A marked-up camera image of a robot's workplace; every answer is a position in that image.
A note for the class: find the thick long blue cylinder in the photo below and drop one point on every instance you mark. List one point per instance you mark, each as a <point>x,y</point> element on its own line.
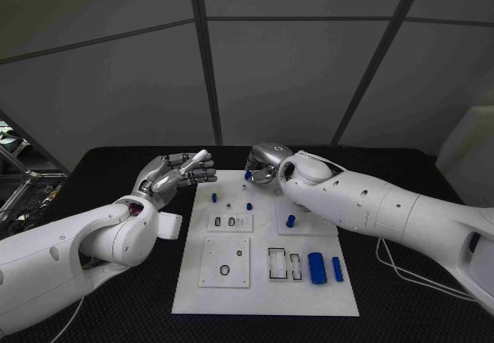
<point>317,268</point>

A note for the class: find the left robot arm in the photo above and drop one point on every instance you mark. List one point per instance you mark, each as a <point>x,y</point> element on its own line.
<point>46,257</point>

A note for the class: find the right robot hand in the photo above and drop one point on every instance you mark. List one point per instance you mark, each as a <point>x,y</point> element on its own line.
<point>269,158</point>

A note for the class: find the white task board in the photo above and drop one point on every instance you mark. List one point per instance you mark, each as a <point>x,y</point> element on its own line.
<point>266,249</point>

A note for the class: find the thin long blue cylinder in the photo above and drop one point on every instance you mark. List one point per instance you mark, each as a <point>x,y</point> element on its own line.
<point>337,269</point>

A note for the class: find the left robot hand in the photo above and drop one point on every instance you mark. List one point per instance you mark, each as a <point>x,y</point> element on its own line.
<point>170,174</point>

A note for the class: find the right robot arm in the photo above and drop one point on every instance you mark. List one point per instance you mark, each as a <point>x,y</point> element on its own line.
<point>370,206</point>

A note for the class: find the short blue cylinder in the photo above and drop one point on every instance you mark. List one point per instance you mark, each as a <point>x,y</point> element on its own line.
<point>289,221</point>

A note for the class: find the metal equipment rack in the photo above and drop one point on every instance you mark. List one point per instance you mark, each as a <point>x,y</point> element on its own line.
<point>23,185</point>

